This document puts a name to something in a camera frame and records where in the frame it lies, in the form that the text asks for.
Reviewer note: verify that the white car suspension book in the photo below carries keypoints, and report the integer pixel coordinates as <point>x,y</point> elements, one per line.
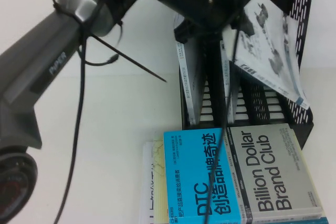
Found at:
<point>267,45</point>

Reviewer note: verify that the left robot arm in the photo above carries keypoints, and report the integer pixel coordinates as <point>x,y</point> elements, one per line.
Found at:
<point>39,58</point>

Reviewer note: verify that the white book large black print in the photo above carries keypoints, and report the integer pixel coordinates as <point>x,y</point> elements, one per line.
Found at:
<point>147,182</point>

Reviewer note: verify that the blue grey Billion Dollar book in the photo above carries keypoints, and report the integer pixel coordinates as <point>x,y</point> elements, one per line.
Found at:
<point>262,176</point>

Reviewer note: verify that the cream cover book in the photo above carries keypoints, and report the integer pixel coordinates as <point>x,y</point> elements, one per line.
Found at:
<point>160,182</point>

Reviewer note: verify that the white book black logo spine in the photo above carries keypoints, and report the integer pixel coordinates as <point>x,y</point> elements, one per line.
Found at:
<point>228,77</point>

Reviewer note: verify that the black plastic book stand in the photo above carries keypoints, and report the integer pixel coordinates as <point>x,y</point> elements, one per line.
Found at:
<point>262,103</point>

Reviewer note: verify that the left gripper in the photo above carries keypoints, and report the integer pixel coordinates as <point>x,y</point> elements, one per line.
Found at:
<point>199,3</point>

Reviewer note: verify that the white book orange stripe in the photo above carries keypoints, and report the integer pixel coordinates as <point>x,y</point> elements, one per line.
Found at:
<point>190,82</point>

